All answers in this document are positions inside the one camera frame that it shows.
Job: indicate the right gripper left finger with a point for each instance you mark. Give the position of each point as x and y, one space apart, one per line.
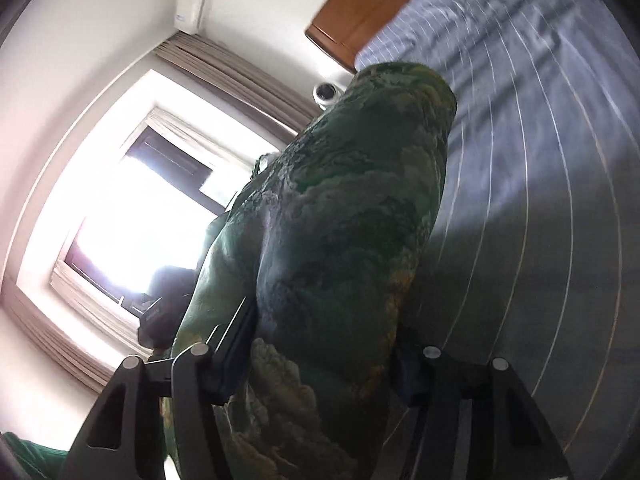
123 436

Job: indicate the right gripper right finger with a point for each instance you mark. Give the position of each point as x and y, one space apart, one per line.
472 421

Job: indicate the green floral padded jacket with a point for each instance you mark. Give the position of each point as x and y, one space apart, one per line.
327 241

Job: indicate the bright window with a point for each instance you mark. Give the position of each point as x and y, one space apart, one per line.
158 168

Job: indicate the blue checked bed cover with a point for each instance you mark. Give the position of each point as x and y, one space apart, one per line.
535 252

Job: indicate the beige curtain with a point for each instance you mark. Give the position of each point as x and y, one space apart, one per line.
279 109

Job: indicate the white round fan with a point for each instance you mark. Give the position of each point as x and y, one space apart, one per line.
326 94

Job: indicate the brown wooden headboard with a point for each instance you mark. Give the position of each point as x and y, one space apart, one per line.
341 28

